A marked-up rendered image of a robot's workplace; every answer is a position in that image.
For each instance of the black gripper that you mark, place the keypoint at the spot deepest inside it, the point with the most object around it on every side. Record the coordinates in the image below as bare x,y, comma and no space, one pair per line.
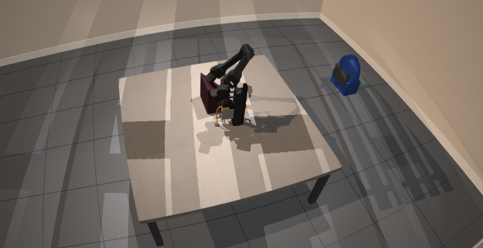
225,101

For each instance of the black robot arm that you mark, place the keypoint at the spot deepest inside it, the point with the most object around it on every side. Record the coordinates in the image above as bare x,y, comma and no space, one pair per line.
245,54

